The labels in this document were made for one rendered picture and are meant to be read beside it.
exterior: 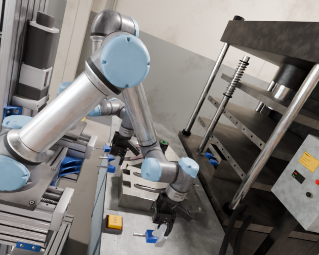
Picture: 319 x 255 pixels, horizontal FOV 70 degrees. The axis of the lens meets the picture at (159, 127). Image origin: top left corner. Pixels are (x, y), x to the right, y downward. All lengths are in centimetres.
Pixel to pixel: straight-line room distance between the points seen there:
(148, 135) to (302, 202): 93
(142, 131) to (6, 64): 51
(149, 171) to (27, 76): 59
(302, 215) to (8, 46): 147
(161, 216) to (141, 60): 57
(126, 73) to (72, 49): 317
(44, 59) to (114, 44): 49
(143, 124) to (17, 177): 39
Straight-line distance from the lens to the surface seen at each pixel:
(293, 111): 144
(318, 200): 139
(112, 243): 112
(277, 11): 412
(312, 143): 146
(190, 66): 373
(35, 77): 101
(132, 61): 55
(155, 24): 364
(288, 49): 161
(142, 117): 78
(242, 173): 171
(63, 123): 62
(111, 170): 127
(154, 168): 75
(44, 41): 98
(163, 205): 89
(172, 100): 381
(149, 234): 102
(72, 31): 368
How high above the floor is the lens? 165
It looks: 21 degrees down
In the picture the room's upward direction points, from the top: 22 degrees clockwise
